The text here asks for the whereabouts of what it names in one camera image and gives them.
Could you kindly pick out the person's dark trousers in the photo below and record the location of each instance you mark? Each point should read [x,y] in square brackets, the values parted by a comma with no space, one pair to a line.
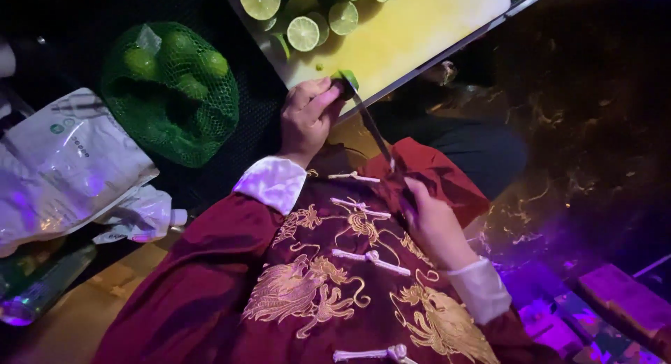
[472,144]

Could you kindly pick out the black mesh bar mat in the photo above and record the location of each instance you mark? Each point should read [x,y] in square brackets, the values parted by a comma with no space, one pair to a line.
[78,18]

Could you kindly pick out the green lime piece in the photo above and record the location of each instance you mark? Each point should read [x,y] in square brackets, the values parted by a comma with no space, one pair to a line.
[348,81]

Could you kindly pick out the person's right hand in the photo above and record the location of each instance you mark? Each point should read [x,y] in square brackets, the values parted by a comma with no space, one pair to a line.
[435,225]

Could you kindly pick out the pile of cut lime halves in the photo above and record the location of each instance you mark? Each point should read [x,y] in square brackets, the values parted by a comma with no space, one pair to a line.
[303,18]

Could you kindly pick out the large white plastic pouch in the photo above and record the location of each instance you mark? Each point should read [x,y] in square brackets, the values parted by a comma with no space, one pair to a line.
[68,165]

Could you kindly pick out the green mesh bag of limes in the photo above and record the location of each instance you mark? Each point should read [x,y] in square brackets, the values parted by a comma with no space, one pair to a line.
[170,94]

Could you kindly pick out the red gold-embroidered jacket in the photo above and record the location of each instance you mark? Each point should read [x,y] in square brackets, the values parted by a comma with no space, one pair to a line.
[335,280]

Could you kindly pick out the person's right fingers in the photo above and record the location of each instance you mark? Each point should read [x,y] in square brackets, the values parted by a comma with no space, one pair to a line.
[415,199]

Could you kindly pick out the small white spouted pouch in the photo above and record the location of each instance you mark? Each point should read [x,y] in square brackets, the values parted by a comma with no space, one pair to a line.
[144,214]

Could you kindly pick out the wooden crate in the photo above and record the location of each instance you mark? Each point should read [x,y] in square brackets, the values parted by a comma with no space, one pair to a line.
[624,301]

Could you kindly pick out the person's left hand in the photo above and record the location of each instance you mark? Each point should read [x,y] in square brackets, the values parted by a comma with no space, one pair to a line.
[304,125]

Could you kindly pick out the yellow-stained white cutting board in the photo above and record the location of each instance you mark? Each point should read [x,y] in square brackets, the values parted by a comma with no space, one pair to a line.
[409,34]

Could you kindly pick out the clear glass bottle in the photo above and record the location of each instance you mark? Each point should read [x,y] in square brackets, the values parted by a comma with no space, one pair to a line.
[36,283]

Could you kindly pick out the person's left fingers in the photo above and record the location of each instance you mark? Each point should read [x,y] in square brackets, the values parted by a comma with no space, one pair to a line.
[317,99]

